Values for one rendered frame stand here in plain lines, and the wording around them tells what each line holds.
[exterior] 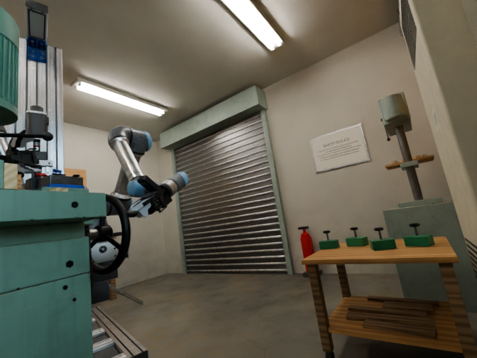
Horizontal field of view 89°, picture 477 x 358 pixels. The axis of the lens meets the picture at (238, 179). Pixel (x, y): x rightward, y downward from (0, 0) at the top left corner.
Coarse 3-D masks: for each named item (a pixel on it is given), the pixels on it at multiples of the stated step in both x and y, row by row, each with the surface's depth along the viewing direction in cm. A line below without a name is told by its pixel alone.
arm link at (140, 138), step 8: (136, 136) 132; (144, 136) 136; (136, 144) 134; (144, 144) 137; (136, 152) 136; (144, 152) 140; (120, 176) 139; (120, 184) 140; (112, 192) 141; (120, 192) 141; (120, 200) 141; (128, 200) 145; (112, 208) 138; (128, 208) 146
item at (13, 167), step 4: (4, 164) 45; (8, 164) 45; (12, 164) 46; (16, 164) 46; (4, 168) 45; (8, 168) 45; (12, 168) 46; (16, 168) 46; (4, 172) 44; (8, 172) 45; (12, 172) 45; (16, 172) 46; (4, 176) 44; (8, 176) 45; (12, 176) 45; (16, 176) 46; (4, 180) 44; (8, 180) 45; (12, 180) 45; (16, 180) 46; (4, 184) 44; (8, 184) 45; (12, 184) 45; (16, 184) 46; (4, 188) 44; (8, 188) 44; (12, 188) 45; (16, 188) 46
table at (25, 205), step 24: (0, 192) 43; (24, 192) 46; (48, 192) 50; (72, 192) 54; (96, 192) 59; (0, 216) 43; (24, 216) 46; (48, 216) 49; (72, 216) 53; (96, 216) 58
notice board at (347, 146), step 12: (336, 132) 300; (348, 132) 292; (360, 132) 284; (312, 144) 316; (324, 144) 307; (336, 144) 299; (348, 144) 291; (360, 144) 283; (312, 156) 315; (324, 156) 306; (336, 156) 298; (348, 156) 290; (360, 156) 283; (324, 168) 305
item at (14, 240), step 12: (0, 228) 49; (12, 228) 51; (24, 228) 53; (36, 228) 55; (48, 228) 57; (60, 228) 59; (72, 228) 61; (0, 240) 49; (12, 240) 51; (24, 240) 52; (36, 240) 54; (48, 240) 56
